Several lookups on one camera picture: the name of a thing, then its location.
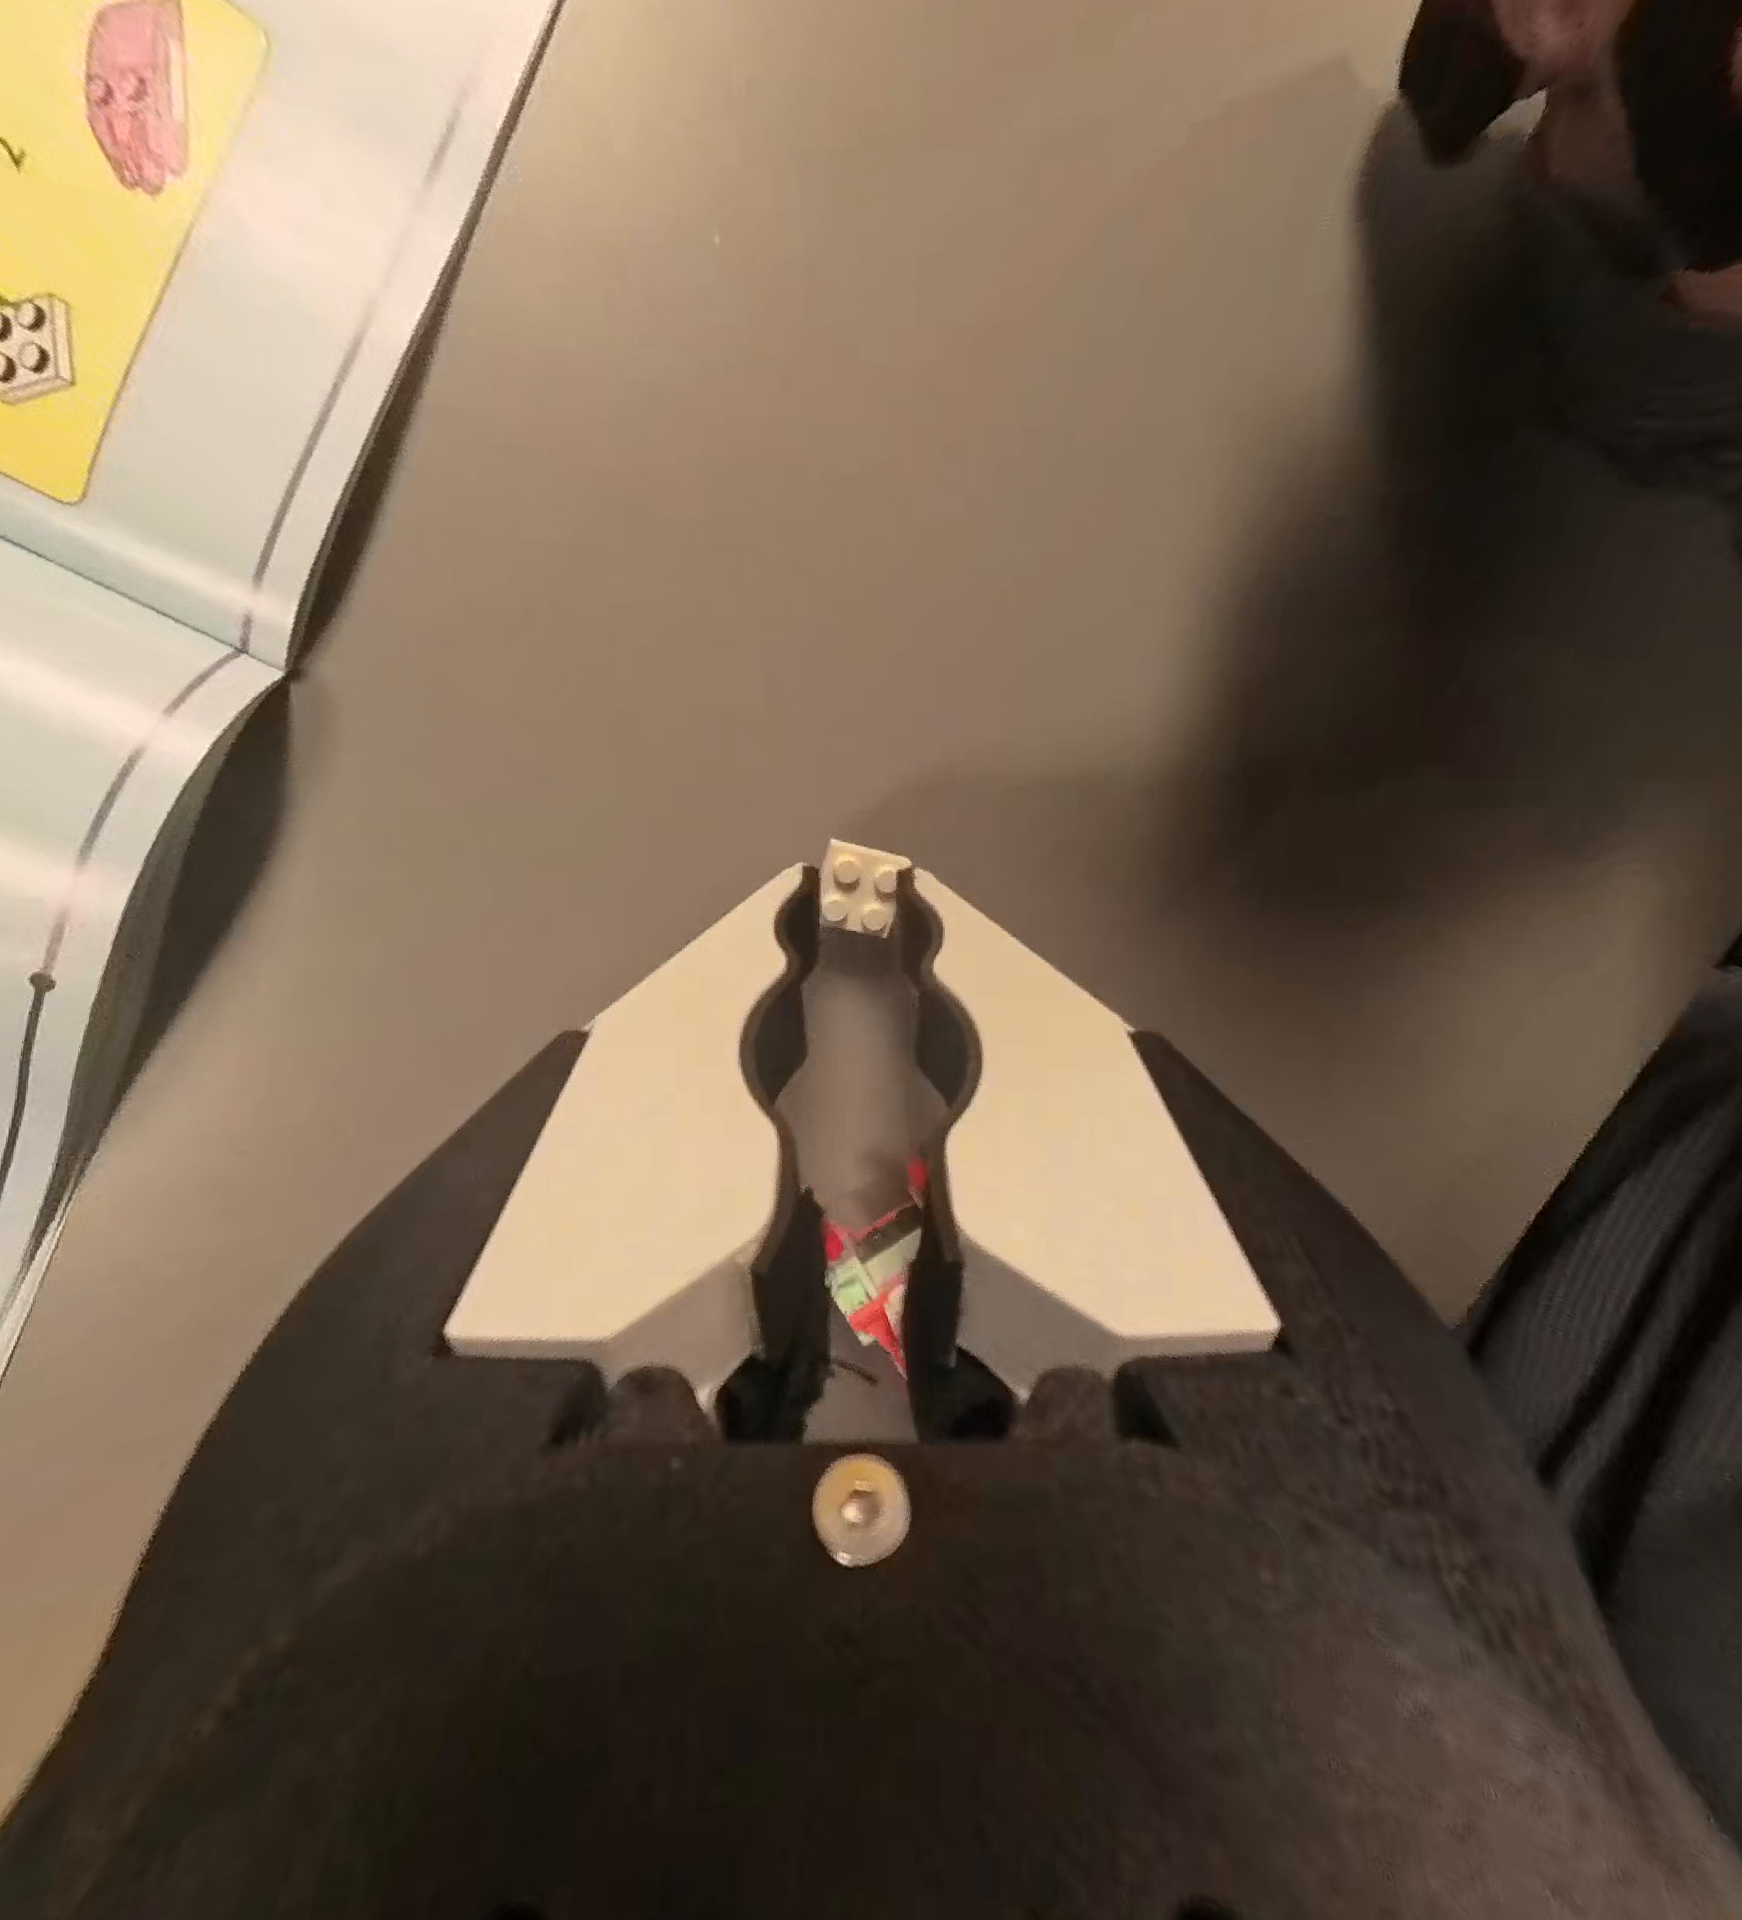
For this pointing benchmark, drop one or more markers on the red and green toy brick model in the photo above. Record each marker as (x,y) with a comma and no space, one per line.
(871,1289)

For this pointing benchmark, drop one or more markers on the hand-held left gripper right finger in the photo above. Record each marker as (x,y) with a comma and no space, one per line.
(1111,1200)

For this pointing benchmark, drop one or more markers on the toy brick instruction booklet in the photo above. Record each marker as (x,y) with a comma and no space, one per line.
(45,720)

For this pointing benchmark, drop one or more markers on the white square toy brick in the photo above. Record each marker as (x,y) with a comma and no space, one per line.
(866,888)

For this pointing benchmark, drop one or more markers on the person's legs in grey trousers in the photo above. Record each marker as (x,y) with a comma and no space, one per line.
(1679,1425)

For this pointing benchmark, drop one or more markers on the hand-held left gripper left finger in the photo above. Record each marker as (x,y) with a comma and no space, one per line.
(618,1200)

